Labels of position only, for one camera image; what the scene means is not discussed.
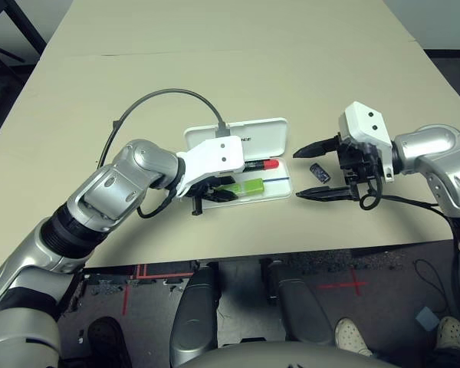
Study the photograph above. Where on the white plastic pencil case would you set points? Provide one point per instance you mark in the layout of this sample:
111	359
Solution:
268	134

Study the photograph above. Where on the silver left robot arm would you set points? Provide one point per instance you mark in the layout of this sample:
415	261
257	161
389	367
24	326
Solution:
111	184

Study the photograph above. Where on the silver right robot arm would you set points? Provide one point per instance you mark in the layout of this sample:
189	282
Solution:
429	153

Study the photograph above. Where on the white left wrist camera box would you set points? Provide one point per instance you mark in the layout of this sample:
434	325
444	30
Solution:
218	157

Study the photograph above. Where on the green highlighter pen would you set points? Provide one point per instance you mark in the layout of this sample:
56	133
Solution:
249	186

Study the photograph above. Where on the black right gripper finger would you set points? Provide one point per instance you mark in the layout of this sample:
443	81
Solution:
326	194
318	147

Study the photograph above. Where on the grey robot right leg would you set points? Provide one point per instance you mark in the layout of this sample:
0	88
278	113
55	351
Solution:
303	306

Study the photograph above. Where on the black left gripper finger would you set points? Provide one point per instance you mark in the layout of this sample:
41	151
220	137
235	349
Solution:
224	194
224	179

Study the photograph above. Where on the grey robot leg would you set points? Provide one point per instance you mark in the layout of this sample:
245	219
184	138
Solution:
195	306
303	306

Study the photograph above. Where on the black marker with red cap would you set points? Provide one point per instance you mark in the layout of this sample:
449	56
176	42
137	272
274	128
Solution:
270	165

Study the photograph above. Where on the grey robot torso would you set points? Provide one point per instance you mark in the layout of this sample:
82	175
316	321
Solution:
291	356

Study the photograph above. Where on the white perforated shoe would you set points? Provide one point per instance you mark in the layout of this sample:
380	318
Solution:
452	331
350	333

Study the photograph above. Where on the small blue-grey box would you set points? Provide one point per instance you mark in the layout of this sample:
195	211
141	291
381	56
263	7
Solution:
426	318

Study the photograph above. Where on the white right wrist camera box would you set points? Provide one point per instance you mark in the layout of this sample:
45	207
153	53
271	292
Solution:
362	122

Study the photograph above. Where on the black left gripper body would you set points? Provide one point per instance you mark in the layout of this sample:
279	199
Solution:
205	191

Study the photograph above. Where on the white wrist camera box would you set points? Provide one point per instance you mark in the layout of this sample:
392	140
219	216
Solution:
218	157
362	122

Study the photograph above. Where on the black metal frame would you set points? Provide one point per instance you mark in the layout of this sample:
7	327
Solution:
27	23

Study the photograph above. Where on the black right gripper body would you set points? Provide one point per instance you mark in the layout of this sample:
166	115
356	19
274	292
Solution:
362	161

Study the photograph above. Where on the red tape lines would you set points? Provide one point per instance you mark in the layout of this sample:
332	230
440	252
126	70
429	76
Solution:
125	299

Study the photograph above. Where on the grey robot left leg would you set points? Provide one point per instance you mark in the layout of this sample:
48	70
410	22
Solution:
195	306

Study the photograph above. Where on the black shoe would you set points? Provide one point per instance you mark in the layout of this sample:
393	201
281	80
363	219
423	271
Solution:
107	341

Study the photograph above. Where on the red tape cross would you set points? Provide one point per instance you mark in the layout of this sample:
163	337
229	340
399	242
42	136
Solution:
353	283

